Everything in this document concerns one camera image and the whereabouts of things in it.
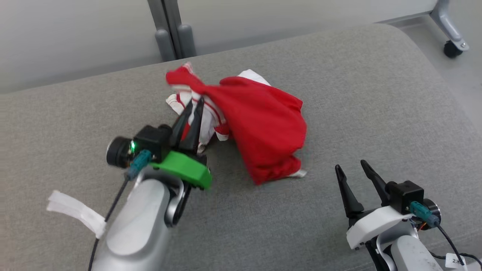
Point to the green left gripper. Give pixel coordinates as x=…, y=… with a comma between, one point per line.
x=180, y=165

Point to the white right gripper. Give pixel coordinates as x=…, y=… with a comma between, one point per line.
x=372, y=222

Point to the red basketball jersey white sleeves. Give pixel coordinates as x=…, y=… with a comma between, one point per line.
x=263, y=124

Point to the grey fabric sofa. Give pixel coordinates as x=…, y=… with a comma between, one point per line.
x=376, y=113

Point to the white tape strip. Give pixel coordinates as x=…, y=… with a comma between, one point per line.
x=75, y=210

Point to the black caster wheel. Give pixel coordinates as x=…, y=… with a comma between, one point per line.
x=452, y=49

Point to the grey metal stand leg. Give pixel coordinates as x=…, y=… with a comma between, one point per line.
x=446, y=22

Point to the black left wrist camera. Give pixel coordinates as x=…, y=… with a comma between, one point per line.
x=152, y=141

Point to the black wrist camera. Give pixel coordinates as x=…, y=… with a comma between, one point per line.
x=404, y=194
x=152, y=141

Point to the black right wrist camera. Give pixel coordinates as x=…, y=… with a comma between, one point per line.
x=404, y=194

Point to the grey metal partition post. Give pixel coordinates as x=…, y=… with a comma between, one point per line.
x=165, y=45
x=187, y=41

